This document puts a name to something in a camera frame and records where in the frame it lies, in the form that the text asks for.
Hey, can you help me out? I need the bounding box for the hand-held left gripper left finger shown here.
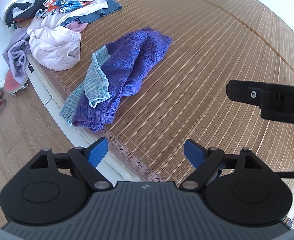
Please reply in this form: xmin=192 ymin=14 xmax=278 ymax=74
xmin=30 ymin=137 xmax=112 ymax=190

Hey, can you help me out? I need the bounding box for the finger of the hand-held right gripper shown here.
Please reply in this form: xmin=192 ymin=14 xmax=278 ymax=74
xmin=226 ymin=80 xmax=263 ymax=108

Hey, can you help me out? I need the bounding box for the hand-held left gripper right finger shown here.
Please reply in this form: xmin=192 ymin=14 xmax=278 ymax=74
xmin=179 ymin=139 xmax=265 ymax=191

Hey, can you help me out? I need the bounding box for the purple knit sweater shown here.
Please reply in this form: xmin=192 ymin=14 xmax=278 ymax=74
xmin=59 ymin=28 xmax=173 ymax=133

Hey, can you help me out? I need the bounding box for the red wheeled stool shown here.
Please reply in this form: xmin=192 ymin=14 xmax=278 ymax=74
xmin=4 ymin=69 xmax=29 ymax=97

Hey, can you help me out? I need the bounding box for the pale pink garment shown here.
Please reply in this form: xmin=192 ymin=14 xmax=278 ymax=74
xmin=27 ymin=26 xmax=82 ymax=72

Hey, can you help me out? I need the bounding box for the lavender cloth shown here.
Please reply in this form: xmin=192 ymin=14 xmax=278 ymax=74
xmin=3 ymin=27 xmax=30 ymax=83

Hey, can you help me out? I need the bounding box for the blue-grey garment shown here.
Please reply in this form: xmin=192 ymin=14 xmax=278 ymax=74
xmin=62 ymin=0 xmax=122 ymax=28

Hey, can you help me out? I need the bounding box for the white printed shirt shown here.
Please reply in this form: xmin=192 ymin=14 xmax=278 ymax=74
xmin=35 ymin=0 xmax=109 ymax=28

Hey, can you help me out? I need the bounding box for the black and white garment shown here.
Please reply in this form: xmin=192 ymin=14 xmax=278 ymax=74
xmin=5 ymin=0 xmax=80 ymax=27

